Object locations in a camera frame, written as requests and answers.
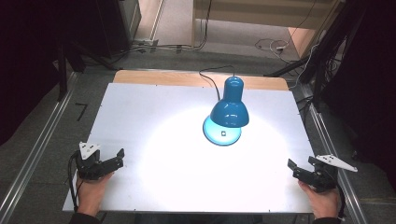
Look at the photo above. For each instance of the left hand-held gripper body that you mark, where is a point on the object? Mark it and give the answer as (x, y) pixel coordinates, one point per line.
(88, 163)

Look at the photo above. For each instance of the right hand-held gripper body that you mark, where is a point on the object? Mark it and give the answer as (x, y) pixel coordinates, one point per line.
(325, 174)

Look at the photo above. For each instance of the blue desk lamp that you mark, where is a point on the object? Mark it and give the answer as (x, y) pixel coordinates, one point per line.
(229, 110)

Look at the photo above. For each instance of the person's right hand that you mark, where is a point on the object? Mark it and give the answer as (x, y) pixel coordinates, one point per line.
(323, 202)

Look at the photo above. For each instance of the person's left hand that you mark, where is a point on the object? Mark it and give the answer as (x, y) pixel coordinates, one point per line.
(91, 194)

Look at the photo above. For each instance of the black tape mark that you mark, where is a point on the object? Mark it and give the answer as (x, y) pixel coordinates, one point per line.
(81, 109)

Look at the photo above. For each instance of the black metal stand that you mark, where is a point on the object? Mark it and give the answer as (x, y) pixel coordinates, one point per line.
(62, 74)
(323, 53)

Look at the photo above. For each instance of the grey power strip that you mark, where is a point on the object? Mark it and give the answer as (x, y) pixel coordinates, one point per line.
(146, 42)

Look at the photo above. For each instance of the dark cabinet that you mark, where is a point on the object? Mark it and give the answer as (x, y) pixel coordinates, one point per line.
(118, 25)

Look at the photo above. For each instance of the light wooden furniture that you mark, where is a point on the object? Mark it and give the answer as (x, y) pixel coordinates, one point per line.
(264, 12)

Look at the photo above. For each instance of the aluminium floor rail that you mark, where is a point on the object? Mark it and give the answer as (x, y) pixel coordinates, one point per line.
(37, 149)
(333, 149)

